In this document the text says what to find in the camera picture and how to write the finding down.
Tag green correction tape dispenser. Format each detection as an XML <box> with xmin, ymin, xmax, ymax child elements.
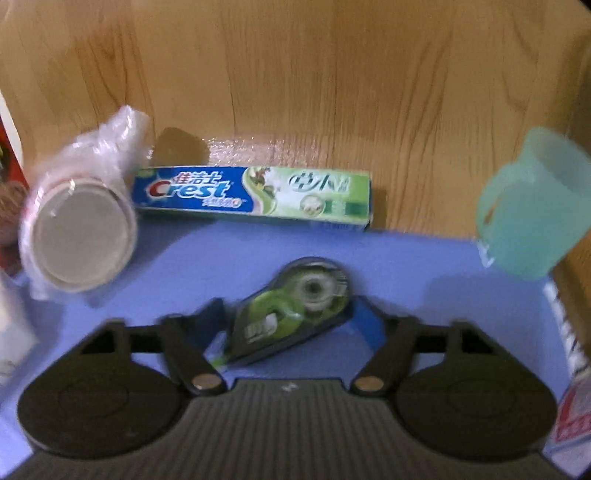
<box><xmin>210</xmin><ymin>257</ymin><xmax>354</xmax><ymax>370</ymax></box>

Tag green and blue toothpaste box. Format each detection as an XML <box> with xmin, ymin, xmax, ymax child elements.
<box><xmin>131</xmin><ymin>165</ymin><xmax>374</xmax><ymax>230</ymax></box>

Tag paper cups in plastic sleeve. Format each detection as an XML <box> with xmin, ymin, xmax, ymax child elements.
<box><xmin>18</xmin><ymin>105</ymin><xmax>151</xmax><ymax>308</ymax></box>

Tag red snack box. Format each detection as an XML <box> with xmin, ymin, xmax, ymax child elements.
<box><xmin>0</xmin><ymin>111</ymin><xmax>29</xmax><ymax>273</ymax></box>

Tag red label tin can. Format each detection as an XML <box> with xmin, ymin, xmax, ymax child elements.
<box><xmin>551</xmin><ymin>376</ymin><xmax>591</xmax><ymax>453</ymax></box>

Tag green plastic mug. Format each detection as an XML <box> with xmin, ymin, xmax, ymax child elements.
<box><xmin>475</xmin><ymin>128</ymin><xmax>591</xmax><ymax>281</ymax></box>

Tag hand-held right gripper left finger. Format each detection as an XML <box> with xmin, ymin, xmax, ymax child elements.
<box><xmin>81</xmin><ymin>298</ymin><xmax>227</xmax><ymax>395</ymax></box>

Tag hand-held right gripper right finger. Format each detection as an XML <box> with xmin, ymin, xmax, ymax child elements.
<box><xmin>351</xmin><ymin>298</ymin><xmax>490</xmax><ymax>397</ymax></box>

